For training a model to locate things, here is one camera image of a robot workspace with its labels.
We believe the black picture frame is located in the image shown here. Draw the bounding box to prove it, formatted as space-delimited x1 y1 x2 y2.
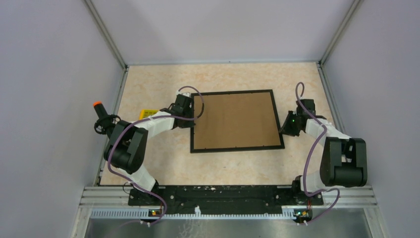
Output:
190 89 285 154

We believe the brown frame backing board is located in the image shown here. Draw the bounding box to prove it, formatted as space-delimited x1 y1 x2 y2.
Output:
193 92 282 150

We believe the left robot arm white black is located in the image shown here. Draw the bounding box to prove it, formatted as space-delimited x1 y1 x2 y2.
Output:
94 93 195 205

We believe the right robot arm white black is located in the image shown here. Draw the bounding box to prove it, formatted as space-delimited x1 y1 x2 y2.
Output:
279 99 368 204

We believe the yellow small tray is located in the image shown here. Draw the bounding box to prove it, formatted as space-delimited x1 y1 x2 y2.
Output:
139 109 159 120

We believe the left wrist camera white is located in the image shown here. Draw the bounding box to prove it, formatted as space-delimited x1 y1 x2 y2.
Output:
176 91 191 100

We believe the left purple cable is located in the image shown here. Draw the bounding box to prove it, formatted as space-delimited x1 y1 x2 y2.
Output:
106 85 205 227

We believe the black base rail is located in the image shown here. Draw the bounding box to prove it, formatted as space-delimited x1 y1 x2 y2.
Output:
128 185 323 215

